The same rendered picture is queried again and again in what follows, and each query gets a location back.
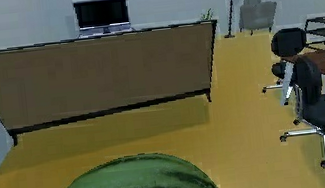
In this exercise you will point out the striped green watermelon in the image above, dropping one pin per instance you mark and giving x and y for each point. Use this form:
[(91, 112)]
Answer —
[(133, 185)]

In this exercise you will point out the grey armchair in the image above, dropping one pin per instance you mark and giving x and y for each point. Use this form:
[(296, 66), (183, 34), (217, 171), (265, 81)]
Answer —
[(257, 13)]

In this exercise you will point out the brown black-framed sideboard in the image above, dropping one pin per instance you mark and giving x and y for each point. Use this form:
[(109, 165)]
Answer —
[(95, 75)]

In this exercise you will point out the small green house plant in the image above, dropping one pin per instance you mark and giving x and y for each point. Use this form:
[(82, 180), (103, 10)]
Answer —
[(207, 14)]

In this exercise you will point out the black television set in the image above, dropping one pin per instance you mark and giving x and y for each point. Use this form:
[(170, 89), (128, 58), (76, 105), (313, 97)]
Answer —
[(101, 13)]

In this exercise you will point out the black floor lamp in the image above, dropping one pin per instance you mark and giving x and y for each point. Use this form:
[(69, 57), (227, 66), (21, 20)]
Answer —
[(231, 7)]

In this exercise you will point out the black office chair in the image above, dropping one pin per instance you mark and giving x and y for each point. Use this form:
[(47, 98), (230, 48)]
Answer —
[(286, 44), (322, 105)]

